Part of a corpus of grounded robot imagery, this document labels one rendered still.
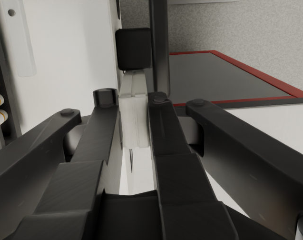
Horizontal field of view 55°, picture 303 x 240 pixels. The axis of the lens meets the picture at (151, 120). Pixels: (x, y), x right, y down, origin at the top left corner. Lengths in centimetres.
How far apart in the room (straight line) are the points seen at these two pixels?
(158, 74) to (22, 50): 13
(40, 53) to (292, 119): 32
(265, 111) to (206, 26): 77
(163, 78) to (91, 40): 6
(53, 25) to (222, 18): 92
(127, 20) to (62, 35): 84
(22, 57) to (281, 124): 32
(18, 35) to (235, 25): 97
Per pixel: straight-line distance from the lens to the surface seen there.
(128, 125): 15
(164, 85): 21
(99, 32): 19
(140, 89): 16
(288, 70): 128
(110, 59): 19
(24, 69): 29
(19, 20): 28
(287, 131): 43
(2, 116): 27
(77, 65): 29
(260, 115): 41
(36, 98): 30
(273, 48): 123
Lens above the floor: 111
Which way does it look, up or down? 70 degrees down
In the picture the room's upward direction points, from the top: 173 degrees clockwise
